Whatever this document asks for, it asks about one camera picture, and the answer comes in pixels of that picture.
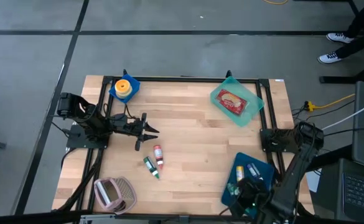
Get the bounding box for red-tipped glue bottle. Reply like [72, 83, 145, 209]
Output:
[152, 144, 165, 170]

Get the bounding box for black-tipped glue bottle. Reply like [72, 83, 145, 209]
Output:
[251, 162, 264, 181]

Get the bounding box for yellow tape roll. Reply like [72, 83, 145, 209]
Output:
[115, 90, 133, 100]
[114, 78, 134, 96]

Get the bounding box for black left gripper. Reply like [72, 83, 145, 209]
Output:
[119, 112, 161, 152]

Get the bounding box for pink mesh desk organizer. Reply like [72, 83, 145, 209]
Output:
[93, 176, 138, 216]

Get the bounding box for person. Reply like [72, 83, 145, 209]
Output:
[317, 0, 364, 65]

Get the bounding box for white sneaker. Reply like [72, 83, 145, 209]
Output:
[325, 32, 355, 45]
[317, 51, 345, 65]

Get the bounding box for red plastic packet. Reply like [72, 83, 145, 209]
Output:
[215, 88, 251, 116]

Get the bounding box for yellow cable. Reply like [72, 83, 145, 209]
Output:
[261, 0, 290, 6]

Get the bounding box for black desk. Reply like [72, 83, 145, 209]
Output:
[306, 144, 364, 224]

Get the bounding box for teal plastic bin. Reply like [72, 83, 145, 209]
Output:
[209, 76, 266, 128]

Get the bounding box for black furniture foot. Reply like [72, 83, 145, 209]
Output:
[319, 58, 364, 85]

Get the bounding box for dark blue plastic tray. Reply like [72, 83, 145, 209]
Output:
[221, 151, 276, 217]

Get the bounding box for yellow extension cord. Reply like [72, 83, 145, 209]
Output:
[304, 93, 356, 113]

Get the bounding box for yellow-tipped glue bottle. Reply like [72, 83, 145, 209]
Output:
[235, 165, 245, 183]

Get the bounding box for purple-tipped glue bottle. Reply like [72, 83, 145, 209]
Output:
[246, 164, 258, 179]

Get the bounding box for blue plastic bin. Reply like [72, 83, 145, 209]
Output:
[108, 73, 141, 104]

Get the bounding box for black aluminium table frame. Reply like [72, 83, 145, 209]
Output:
[57, 68, 287, 223]

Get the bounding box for grey laptop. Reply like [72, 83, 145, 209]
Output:
[342, 172, 364, 223]

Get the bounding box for white cable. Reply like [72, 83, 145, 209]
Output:
[320, 98, 364, 131]

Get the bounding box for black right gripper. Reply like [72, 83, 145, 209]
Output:
[230, 177, 274, 220]

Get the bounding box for silver metal cylinder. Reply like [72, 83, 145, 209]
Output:
[95, 180, 111, 205]

